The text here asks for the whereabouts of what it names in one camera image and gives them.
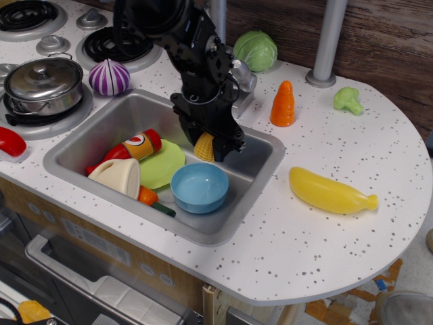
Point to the green toy cabbage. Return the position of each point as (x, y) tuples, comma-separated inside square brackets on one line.
[(257, 50)]

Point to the black coil burner rear left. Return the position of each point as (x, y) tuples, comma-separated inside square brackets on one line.
[(30, 20)]

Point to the silver sink basin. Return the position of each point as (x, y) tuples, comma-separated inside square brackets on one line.
[(138, 110)]

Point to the small orange carrot toy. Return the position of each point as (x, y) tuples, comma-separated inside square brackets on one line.
[(150, 198)]

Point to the red ketchup bottle toy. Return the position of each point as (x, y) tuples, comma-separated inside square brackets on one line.
[(138, 147)]

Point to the blue plastic bowl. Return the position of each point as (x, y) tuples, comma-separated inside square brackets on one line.
[(199, 188)]

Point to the green toy broccoli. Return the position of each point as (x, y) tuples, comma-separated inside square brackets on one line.
[(347, 98)]

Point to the steel pot with lid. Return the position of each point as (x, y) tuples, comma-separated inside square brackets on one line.
[(44, 87)]

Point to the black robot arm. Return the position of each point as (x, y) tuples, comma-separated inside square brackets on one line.
[(185, 31)]

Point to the cream plastic jug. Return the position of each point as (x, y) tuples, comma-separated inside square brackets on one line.
[(122, 175)]

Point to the yellow toy on floor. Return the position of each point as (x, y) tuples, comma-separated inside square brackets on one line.
[(32, 311)]

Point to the toy oven door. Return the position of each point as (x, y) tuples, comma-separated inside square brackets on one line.
[(98, 294)]

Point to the yellow toy banana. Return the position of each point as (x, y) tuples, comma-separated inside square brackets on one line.
[(327, 194)]

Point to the black coil burner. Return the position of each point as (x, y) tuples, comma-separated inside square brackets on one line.
[(30, 20), (100, 45)]

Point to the grey stove knob rear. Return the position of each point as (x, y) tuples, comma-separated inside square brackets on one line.
[(91, 20)]

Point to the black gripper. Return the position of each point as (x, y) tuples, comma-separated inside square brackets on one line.
[(212, 116)]

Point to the grey stove knob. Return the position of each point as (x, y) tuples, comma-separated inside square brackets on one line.
[(52, 44), (91, 20)]

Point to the silver toy faucet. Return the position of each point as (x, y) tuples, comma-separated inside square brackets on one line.
[(245, 79)]

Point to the purple toy onion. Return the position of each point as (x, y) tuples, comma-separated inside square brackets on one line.
[(109, 78)]

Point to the yellow toy corn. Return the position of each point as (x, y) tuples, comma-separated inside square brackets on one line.
[(203, 148)]

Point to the black coil burner rear right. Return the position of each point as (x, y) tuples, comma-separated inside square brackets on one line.
[(100, 45)]

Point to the light green plastic plate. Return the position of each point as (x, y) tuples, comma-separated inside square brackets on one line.
[(157, 170)]

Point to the grey metal pole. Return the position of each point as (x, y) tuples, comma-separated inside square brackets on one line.
[(321, 75)]

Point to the grey stove knob left edge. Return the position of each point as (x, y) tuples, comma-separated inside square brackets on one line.
[(5, 69)]

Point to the red white toy sushi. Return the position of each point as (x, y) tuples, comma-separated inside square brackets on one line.
[(13, 147)]

